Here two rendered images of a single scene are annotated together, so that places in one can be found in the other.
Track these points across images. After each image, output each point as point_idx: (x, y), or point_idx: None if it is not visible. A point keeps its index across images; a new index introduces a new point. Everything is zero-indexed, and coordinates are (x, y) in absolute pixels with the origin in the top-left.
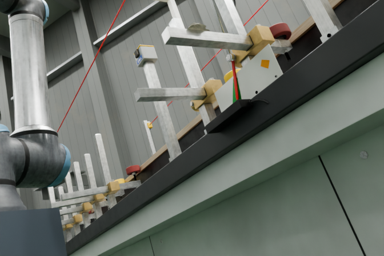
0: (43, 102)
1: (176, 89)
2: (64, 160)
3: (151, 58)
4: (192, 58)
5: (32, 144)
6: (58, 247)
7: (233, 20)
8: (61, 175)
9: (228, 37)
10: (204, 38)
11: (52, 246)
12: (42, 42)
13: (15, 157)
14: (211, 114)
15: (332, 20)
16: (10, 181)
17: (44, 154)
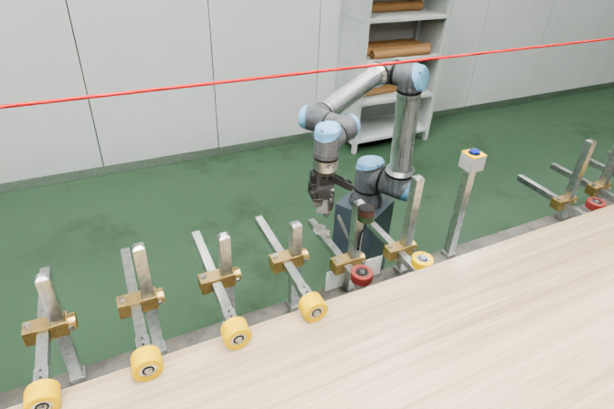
0: (396, 158)
1: (375, 231)
2: (400, 195)
3: (463, 169)
4: (407, 218)
5: (383, 180)
6: (368, 233)
7: (349, 239)
8: (401, 200)
9: (327, 247)
10: (318, 237)
11: (365, 231)
12: (407, 115)
13: (369, 184)
14: (398, 261)
15: (288, 298)
16: (365, 194)
17: (386, 188)
